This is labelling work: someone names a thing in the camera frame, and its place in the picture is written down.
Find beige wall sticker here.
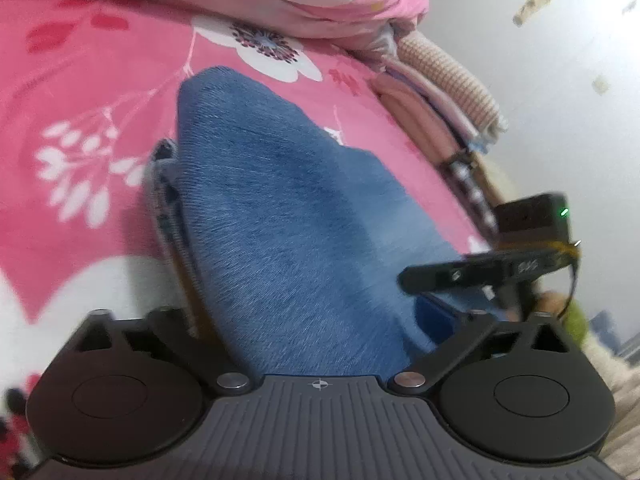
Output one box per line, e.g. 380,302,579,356
514,0,555,27

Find black white striped garment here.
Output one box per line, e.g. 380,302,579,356
439,154,502,242

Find peach folded garment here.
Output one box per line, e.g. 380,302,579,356
375,72,472,162

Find pink floral bed sheet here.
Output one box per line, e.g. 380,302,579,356
0,0,501,480

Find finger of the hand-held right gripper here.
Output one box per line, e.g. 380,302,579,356
397,253,512,296

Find beige ribbed knit garment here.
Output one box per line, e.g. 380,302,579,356
395,32,508,137

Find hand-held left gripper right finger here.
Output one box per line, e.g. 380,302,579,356
390,294,577,396

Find blue denim jeans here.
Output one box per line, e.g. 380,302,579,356
145,65,496,378

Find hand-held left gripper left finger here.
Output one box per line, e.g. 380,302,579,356
72,307,253,396

